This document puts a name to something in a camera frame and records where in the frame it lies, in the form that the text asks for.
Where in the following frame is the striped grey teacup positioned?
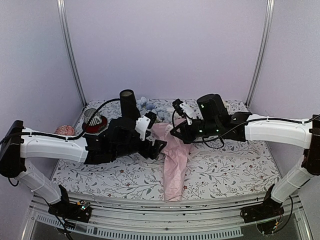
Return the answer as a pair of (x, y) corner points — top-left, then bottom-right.
(83, 108), (102, 126)

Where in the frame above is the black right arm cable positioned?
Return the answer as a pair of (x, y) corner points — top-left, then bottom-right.
(201, 136), (226, 150)

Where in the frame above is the left aluminium frame post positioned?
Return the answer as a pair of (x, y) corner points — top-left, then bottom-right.
(56, 0), (87, 107)

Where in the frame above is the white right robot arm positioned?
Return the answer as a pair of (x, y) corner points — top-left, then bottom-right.
(170, 94), (320, 218)

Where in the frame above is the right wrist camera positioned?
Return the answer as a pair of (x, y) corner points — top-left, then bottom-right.
(172, 98), (197, 126)

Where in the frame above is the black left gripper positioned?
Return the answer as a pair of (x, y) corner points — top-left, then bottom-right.
(112, 135), (168, 160)

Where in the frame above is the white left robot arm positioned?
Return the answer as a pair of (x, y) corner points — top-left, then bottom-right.
(0, 116), (167, 217)

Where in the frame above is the pink flower bouquet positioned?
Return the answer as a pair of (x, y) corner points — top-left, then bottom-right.
(137, 96), (192, 202)

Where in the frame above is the cream ceramic mug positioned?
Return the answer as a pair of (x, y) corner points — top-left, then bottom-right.
(223, 100), (229, 111)

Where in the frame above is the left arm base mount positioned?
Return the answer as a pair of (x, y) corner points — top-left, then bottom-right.
(48, 184), (92, 223)

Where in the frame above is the right aluminium frame post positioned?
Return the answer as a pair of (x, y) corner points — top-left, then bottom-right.
(245, 0), (275, 108)

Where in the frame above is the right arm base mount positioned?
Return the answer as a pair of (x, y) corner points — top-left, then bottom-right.
(240, 184), (285, 235)

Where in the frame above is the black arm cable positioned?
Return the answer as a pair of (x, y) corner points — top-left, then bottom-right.
(201, 136), (226, 150)
(0, 97), (121, 146)

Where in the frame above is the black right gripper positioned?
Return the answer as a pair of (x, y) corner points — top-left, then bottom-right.
(170, 118), (221, 144)

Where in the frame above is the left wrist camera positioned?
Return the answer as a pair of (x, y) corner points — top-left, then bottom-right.
(135, 111), (157, 141)

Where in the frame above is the red lacquer saucer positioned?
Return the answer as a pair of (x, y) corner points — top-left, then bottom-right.
(81, 116), (108, 134)

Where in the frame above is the aluminium frame post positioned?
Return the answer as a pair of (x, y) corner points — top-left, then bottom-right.
(245, 0), (275, 108)
(56, 0), (87, 107)

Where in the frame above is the black tapered vase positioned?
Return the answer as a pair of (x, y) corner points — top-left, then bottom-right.
(119, 89), (141, 120)

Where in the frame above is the floral patterned tablecloth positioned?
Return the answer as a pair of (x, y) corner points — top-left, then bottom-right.
(45, 98), (288, 201)

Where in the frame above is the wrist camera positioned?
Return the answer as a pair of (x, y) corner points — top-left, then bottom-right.
(172, 98), (197, 126)
(135, 111), (157, 141)

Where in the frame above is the aluminium front rail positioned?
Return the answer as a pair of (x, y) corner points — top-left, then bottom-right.
(21, 192), (311, 240)

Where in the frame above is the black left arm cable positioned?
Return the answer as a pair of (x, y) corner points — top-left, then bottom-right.
(0, 97), (121, 146)

